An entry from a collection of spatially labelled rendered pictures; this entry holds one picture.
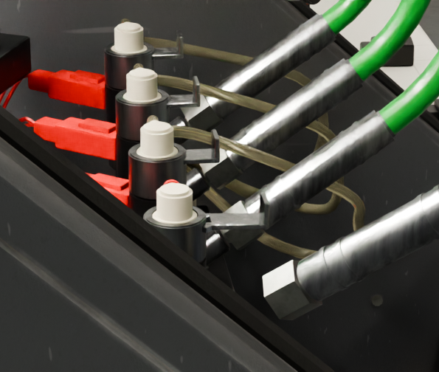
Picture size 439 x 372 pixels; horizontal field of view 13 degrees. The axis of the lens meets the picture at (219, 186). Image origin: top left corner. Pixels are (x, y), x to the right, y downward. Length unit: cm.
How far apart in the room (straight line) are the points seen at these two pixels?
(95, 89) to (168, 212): 25
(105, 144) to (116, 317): 53
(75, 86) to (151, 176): 19
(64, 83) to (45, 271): 63
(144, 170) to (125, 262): 44
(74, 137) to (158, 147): 12
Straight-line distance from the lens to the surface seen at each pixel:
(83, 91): 113
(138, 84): 103
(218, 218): 89
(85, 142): 106
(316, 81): 105
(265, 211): 89
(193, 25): 119
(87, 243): 51
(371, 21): 156
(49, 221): 51
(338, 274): 79
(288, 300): 79
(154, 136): 95
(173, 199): 88
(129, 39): 110
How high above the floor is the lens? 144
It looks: 22 degrees down
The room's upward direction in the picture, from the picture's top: straight up
